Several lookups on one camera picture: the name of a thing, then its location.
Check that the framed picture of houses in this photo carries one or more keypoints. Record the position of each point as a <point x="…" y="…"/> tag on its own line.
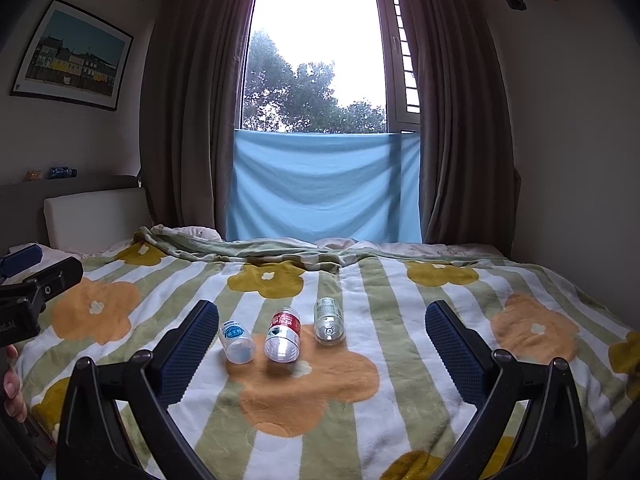
<point x="72" y="55"/>

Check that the small blue object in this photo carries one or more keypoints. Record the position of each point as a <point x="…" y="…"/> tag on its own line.
<point x="62" y="172"/>

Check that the white headboard cushion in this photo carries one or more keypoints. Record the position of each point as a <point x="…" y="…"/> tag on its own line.
<point x="95" y="215"/>

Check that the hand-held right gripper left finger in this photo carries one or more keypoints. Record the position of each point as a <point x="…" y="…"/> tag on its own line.
<point x="189" y="352"/>

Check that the green striped crumpled blanket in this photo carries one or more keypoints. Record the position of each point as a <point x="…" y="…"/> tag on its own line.
<point x="225" y="249"/>

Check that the brown curtain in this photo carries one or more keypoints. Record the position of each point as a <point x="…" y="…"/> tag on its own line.
<point x="195" y="110"/>
<point x="460" y="120"/>

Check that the person's left hand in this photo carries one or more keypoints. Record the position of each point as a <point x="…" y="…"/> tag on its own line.
<point x="12" y="390"/>

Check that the flower print blanket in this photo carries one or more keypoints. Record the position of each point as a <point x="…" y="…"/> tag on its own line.
<point x="380" y="320"/>

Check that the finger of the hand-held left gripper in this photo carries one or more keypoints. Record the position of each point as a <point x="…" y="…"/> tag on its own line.
<point x="22" y="257"/>

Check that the red label plastic bottle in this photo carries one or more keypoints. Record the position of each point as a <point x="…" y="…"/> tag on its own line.
<point x="282" y="335"/>

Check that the small orange object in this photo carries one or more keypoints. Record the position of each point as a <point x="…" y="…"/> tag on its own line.
<point x="33" y="175"/>

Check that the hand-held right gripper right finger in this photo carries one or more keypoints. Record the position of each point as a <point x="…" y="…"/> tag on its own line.
<point x="456" y="352"/>

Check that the blue label plastic bottle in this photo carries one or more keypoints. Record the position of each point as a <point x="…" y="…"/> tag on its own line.
<point x="237" y="342"/>

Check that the green label plastic bottle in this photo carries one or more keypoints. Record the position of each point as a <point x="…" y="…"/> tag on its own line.
<point x="329" y="322"/>

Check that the light blue hanging cloth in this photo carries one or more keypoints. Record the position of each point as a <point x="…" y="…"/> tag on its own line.
<point x="325" y="185"/>

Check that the window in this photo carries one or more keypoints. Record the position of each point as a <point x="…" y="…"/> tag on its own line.
<point x="315" y="60"/>

